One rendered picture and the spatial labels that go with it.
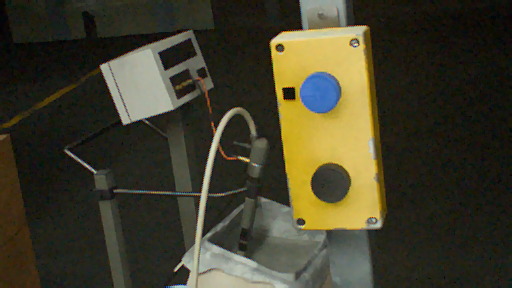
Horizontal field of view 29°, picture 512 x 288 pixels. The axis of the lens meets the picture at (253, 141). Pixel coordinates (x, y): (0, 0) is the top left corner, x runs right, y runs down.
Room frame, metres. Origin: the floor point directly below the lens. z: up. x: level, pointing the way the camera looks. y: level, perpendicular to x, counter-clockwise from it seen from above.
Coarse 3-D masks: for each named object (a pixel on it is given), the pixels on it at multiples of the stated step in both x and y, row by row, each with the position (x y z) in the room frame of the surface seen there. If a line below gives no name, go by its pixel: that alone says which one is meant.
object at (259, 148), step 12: (252, 144) 2.51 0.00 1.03; (264, 144) 2.50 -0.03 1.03; (240, 156) 2.55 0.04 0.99; (252, 156) 2.51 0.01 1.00; (264, 156) 2.50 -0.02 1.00; (252, 168) 2.51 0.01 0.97; (264, 168) 2.51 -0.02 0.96; (252, 180) 2.52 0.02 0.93; (252, 204) 2.53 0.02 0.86; (252, 216) 2.54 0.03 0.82; (240, 240) 2.55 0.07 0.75; (240, 252) 2.55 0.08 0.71
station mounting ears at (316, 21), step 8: (312, 8) 1.25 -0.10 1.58; (320, 8) 1.24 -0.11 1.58; (328, 8) 1.24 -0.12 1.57; (336, 8) 1.24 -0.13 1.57; (312, 16) 1.25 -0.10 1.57; (320, 16) 1.24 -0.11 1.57; (328, 16) 1.24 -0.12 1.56; (336, 16) 1.24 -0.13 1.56; (312, 24) 1.25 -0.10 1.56; (320, 24) 1.24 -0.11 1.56; (328, 24) 1.24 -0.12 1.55; (336, 24) 1.24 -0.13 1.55; (336, 232) 1.25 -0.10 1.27; (344, 232) 1.24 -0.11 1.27; (352, 232) 1.24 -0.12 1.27
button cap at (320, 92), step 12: (324, 72) 1.19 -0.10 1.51; (312, 84) 1.18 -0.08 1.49; (324, 84) 1.17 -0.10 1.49; (336, 84) 1.17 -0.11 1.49; (300, 96) 1.18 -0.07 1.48; (312, 96) 1.18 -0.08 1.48; (324, 96) 1.17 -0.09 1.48; (336, 96) 1.17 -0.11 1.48; (312, 108) 1.18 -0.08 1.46; (324, 108) 1.17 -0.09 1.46
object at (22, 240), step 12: (24, 228) 3.62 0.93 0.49; (12, 240) 3.50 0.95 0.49; (24, 240) 3.60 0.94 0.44; (0, 252) 3.38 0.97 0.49; (12, 252) 3.48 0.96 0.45; (24, 252) 3.58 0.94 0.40; (0, 264) 3.36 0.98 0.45; (12, 264) 3.46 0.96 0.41; (24, 264) 3.56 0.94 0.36; (0, 276) 3.34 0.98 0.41; (12, 276) 3.44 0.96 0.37; (24, 276) 3.54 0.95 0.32; (36, 276) 3.64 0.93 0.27
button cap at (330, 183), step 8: (320, 168) 1.18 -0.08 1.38; (328, 168) 1.18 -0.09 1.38; (336, 168) 1.17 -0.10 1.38; (312, 176) 1.18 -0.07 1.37; (320, 176) 1.18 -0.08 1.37; (328, 176) 1.17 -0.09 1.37; (336, 176) 1.17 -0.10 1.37; (344, 176) 1.17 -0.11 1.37; (312, 184) 1.18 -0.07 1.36; (320, 184) 1.18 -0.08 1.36; (328, 184) 1.17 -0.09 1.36; (336, 184) 1.17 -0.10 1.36; (344, 184) 1.17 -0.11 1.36; (312, 192) 1.18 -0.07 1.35; (320, 192) 1.18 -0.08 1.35; (328, 192) 1.17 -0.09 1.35; (336, 192) 1.17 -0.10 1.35; (344, 192) 1.17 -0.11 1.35; (320, 200) 1.18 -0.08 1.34; (328, 200) 1.17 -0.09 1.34; (336, 200) 1.17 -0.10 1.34
